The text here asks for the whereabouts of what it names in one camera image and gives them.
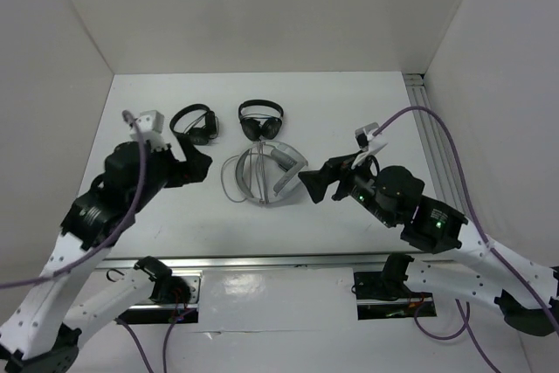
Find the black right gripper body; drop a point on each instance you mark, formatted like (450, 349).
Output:
(359, 183)

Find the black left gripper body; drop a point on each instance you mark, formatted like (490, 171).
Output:
(168, 170)

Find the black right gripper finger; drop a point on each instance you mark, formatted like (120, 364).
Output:
(335, 165)
(318, 181)

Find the white over-ear headphones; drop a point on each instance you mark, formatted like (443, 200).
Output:
(266, 173)

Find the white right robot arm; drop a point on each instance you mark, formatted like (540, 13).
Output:
(525, 293)

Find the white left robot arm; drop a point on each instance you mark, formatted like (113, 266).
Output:
(49, 327)

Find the black headphones with silver band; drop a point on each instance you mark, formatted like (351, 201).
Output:
(203, 130)

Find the black headphones with thin band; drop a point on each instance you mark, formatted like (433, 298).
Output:
(262, 126)

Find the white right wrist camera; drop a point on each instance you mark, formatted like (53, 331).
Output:
(370, 141)

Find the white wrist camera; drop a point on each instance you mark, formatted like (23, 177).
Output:
(147, 128)
(370, 141)

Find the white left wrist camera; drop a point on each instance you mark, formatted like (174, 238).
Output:
(147, 128)

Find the aluminium front rail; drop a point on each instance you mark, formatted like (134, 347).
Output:
(275, 262)

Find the aluminium side rail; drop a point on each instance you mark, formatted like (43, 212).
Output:
(439, 157)

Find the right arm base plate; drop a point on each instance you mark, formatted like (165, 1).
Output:
(374, 301)

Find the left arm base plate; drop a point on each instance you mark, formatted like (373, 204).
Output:
(180, 304)

